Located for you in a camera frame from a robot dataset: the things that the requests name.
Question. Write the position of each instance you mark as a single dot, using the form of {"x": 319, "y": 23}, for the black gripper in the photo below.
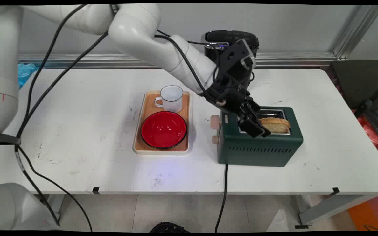
{"x": 230, "y": 95}

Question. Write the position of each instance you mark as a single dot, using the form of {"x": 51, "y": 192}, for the toasted bread slice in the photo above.
{"x": 277, "y": 125}

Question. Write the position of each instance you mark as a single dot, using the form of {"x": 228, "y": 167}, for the beige toaster lever knob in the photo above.
{"x": 214, "y": 122}

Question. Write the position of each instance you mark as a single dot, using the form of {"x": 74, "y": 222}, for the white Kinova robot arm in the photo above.
{"x": 136, "y": 29}

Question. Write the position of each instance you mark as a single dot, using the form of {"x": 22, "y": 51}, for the dark green toaster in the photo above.
{"x": 258, "y": 149}

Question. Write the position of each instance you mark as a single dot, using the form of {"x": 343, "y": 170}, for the beige toaster dial knob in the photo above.
{"x": 215, "y": 139}

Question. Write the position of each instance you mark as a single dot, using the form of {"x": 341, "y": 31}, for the white enamel mug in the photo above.
{"x": 172, "y": 98}

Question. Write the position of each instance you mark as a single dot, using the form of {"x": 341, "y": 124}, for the red bowl with black rim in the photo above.
{"x": 164, "y": 130}

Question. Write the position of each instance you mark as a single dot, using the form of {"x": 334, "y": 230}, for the black coffee machine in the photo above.
{"x": 221, "y": 36}

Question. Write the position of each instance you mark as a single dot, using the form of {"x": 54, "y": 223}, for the wooden tray with white rim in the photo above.
{"x": 149, "y": 105}

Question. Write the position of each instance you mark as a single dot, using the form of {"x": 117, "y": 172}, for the black tape strip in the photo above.
{"x": 95, "y": 189}
{"x": 335, "y": 190}

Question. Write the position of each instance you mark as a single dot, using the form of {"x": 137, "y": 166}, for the dark grey chair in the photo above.
{"x": 356, "y": 82}

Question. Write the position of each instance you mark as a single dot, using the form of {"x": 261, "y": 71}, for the grey table leg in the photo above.
{"x": 330, "y": 206}

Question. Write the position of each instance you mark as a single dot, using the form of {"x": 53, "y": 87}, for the red plastic bag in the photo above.
{"x": 371, "y": 131}

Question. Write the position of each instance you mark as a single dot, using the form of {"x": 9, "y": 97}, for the black round floor object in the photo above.
{"x": 169, "y": 227}

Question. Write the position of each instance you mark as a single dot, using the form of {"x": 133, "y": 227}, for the orange floor mat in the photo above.
{"x": 369, "y": 213}

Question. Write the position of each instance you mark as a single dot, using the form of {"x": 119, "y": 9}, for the blue plastic bag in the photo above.
{"x": 26, "y": 73}

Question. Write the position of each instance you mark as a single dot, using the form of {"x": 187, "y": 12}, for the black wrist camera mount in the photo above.
{"x": 236, "y": 57}

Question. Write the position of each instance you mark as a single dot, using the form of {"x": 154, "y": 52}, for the horizontal aluminium frame rail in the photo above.
{"x": 290, "y": 60}

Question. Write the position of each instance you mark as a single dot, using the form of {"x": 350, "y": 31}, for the slanted aluminium frame post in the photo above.
{"x": 356, "y": 32}

